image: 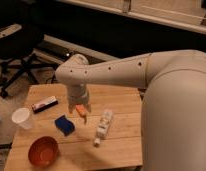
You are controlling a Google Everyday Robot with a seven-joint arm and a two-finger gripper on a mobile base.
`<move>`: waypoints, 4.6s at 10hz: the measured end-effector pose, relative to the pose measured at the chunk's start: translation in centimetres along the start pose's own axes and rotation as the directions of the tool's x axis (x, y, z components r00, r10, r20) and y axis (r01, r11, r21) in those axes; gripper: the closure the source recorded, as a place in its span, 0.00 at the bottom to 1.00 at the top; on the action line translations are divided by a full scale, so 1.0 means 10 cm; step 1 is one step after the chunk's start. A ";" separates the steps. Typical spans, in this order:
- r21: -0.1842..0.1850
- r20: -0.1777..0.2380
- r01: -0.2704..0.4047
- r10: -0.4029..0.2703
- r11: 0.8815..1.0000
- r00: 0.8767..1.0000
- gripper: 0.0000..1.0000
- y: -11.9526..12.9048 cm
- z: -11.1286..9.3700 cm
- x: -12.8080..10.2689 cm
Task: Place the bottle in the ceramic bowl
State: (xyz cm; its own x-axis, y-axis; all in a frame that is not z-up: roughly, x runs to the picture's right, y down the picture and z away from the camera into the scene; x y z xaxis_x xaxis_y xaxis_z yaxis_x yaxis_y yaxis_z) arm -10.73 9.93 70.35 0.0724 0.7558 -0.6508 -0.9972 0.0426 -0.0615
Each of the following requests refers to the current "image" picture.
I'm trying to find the wooden table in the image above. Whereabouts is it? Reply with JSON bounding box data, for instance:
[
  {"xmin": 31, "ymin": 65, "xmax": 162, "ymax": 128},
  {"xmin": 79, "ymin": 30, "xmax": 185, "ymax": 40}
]
[{"xmin": 5, "ymin": 84, "xmax": 142, "ymax": 171}]

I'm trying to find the white plastic bottle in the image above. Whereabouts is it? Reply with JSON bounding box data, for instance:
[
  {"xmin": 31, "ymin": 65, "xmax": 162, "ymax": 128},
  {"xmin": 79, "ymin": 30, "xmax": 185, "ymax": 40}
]
[{"xmin": 93, "ymin": 109, "xmax": 113, "ymax": 147}]

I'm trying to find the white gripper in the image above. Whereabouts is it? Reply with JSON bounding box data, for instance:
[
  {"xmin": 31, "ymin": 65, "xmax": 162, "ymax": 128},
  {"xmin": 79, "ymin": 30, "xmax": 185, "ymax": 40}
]
[{"xmin": 67, "ymin": 84, "xmax": 92, "ymax": 113}]

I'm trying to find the black office chair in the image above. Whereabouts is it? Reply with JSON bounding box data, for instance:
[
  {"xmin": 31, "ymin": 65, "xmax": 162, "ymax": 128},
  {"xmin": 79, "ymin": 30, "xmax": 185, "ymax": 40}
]
[{"xmin": 0, "ymin": 25, "xmax": 58, "ymax": 98}]

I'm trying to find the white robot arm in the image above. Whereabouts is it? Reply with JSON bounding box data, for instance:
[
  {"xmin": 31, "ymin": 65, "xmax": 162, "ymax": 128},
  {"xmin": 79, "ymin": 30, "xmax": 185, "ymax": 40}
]
[{"xmin": 56, "ymin": 49, "xmax": 206, "ymax": 171}]

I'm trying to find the orange ceramic bowl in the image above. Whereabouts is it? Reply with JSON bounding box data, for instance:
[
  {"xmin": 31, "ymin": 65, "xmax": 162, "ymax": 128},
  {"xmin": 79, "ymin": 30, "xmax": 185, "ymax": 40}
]
[{"xmin": 28, "ymin": 136, "xmax": 59, "ymax": 167}]

